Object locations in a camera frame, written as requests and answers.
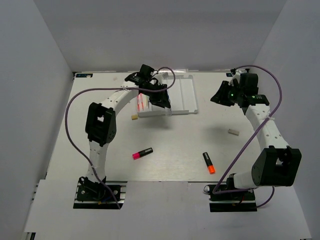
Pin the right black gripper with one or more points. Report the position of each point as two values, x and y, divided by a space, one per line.
220 97

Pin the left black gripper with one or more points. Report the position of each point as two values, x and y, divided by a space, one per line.
162 99

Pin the orange pen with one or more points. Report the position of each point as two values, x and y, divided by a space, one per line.
141 102

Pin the pink pen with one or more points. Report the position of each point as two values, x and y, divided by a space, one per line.
138 103

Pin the orange highlighter black cap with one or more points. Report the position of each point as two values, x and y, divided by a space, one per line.
209 163

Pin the small blue-capped bottle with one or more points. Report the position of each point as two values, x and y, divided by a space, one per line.
169 111

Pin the yellow pen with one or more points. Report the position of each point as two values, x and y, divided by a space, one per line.
147 103

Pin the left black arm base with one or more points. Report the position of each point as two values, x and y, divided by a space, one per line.
95 196

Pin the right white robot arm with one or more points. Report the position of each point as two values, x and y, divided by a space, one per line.
278 163

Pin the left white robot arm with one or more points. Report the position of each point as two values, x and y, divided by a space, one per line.
101 127

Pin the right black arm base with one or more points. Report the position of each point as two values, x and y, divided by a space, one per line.
237 202

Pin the white compartment tray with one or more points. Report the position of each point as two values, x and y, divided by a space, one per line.
182 96

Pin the beige eraser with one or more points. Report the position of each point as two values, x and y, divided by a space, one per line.
134 117

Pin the white eraser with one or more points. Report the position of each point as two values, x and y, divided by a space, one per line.
233 132

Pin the pink highlighter black cap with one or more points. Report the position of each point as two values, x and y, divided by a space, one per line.
142 153

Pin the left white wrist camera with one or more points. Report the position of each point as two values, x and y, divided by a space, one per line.
162 77

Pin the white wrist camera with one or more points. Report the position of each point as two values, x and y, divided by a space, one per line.
235 81
162 77

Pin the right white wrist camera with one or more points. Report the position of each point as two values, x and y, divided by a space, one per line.
235 81

